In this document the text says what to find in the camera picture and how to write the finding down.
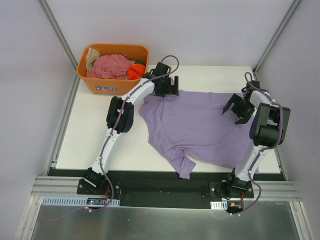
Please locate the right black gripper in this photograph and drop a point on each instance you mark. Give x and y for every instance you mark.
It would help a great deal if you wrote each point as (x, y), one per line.
(240, 109)

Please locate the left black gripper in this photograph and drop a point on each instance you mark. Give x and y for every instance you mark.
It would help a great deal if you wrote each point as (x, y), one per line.
(165, 89)

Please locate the orange plastic basket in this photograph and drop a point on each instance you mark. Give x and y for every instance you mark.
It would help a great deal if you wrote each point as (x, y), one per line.
(112, 86)

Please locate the purple t-shirt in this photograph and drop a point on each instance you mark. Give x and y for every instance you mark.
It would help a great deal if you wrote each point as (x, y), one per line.
(192, 126)

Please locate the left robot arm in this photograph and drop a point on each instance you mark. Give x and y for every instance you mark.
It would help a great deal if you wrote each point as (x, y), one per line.
(120, 119)

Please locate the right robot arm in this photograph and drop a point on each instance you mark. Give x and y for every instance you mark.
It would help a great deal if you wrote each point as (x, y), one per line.
(267, 131)

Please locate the orange-red cloth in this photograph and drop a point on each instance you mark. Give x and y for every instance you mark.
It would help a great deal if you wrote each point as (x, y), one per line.
(136, 71)

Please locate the green cloth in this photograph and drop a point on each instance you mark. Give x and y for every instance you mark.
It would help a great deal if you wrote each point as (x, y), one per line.
(137, 61)

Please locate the pink crumpled shirt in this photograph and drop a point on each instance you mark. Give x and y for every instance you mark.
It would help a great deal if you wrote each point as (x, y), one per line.
(113, 66)

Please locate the beige cloth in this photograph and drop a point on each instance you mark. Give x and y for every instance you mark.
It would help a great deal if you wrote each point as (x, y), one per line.
(91, 57)

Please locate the right aluminium frame post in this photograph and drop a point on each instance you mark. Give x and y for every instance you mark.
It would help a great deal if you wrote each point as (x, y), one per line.
(293, 7)

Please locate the aluminium frame post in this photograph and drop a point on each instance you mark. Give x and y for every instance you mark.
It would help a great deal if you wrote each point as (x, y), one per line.
(293, 7)
(58, 32)

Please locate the right white cable duct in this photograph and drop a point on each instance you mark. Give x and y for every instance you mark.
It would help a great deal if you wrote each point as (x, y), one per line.
(219, 205)

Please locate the white cable duct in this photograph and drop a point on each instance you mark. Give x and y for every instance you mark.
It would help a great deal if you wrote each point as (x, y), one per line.
(219, 205)
(71, 201)

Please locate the left aluminium frame post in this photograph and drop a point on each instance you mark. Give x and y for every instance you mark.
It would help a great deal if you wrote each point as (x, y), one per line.
(58, 32)

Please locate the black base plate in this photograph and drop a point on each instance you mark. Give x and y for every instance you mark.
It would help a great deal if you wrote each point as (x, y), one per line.
(154, 189)

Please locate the aluminium rail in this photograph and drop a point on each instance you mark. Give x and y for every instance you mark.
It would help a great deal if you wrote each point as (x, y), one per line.
(55, 186)

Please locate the left white cable duct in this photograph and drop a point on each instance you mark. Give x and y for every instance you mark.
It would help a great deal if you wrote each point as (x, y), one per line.
(71, 201)

